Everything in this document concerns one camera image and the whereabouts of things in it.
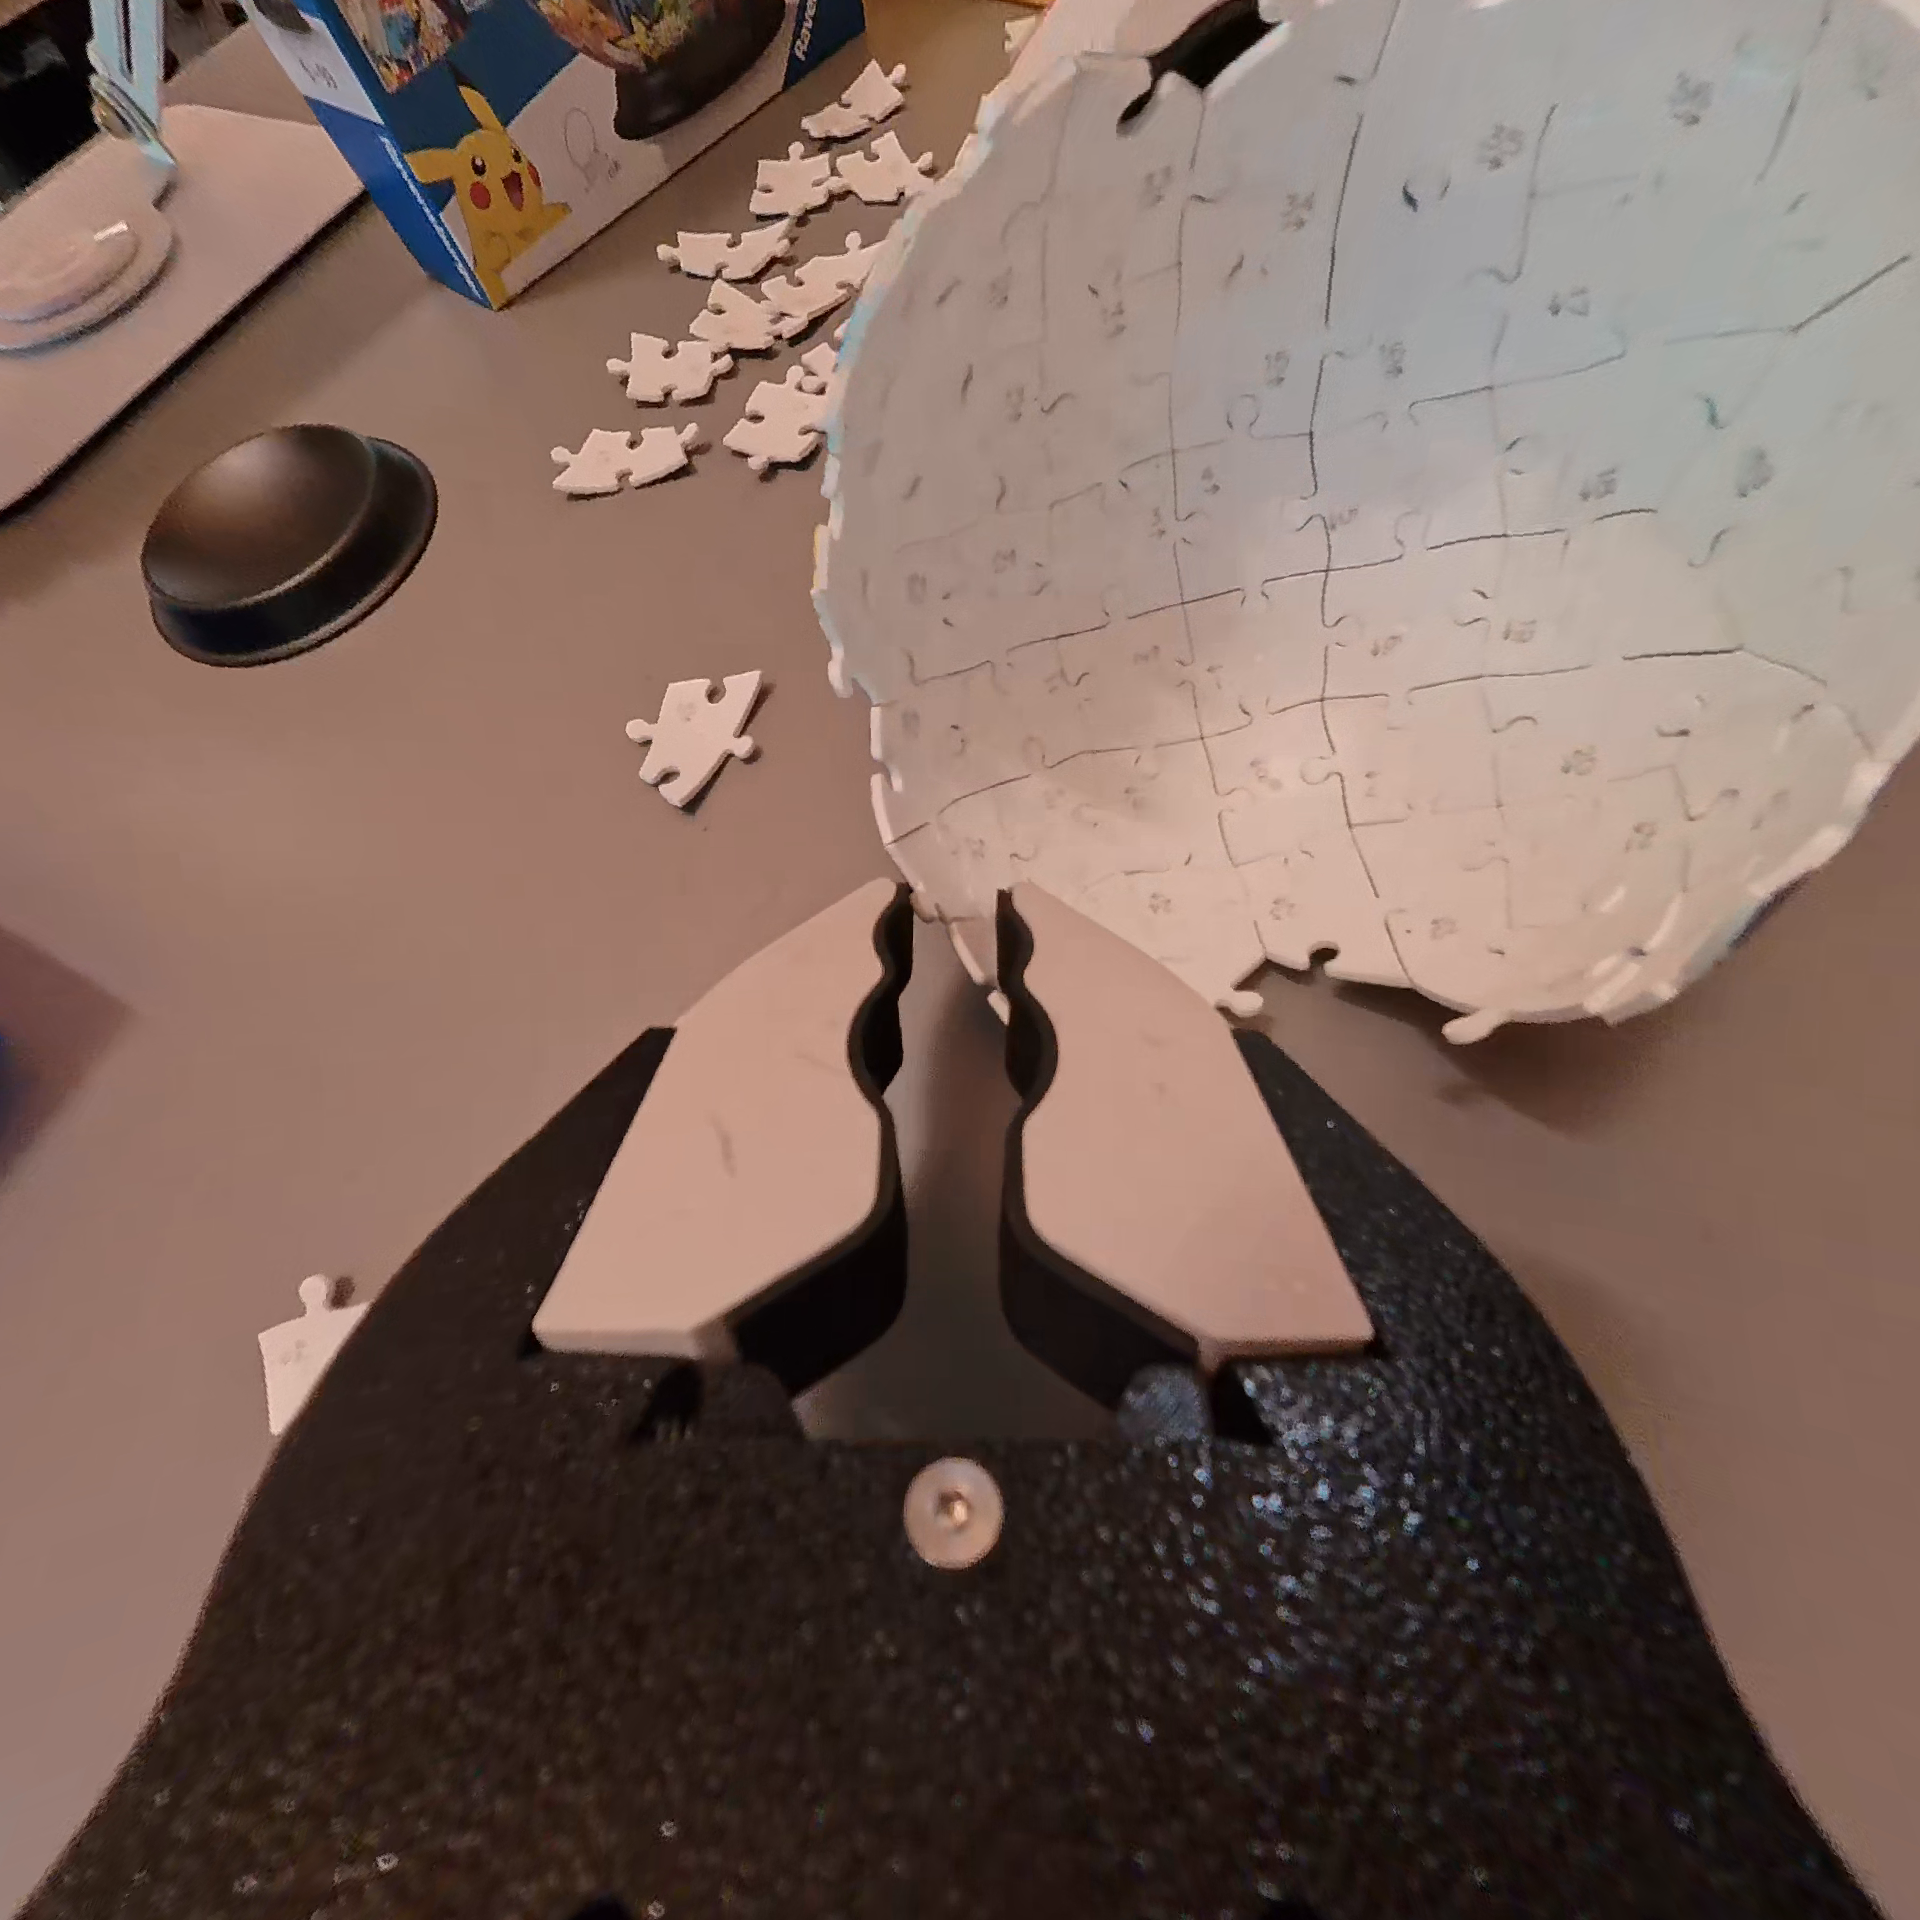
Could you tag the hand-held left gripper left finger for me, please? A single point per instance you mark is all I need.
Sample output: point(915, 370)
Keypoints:
point(721, 1171)

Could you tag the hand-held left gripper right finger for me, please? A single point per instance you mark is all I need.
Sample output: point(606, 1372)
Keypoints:
point(1184, 1185)

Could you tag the unfinished white puzzle ball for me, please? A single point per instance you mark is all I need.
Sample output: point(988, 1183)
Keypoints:
point(1349, 451)

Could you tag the curved white puzzle piece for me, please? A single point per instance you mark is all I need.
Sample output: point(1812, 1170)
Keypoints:
point(300, 1359)
point(699, 734)

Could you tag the black round ball stand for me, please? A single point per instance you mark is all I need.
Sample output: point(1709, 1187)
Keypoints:
point(270, 511)

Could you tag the pile of white puzzle pieces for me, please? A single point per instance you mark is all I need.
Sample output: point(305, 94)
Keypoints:
point(676, 370)

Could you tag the blue printed puzzle box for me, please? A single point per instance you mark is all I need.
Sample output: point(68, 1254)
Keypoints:
point(481, 166)

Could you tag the white monitor stand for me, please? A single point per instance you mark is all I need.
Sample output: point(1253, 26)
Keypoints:
point(77, 277)

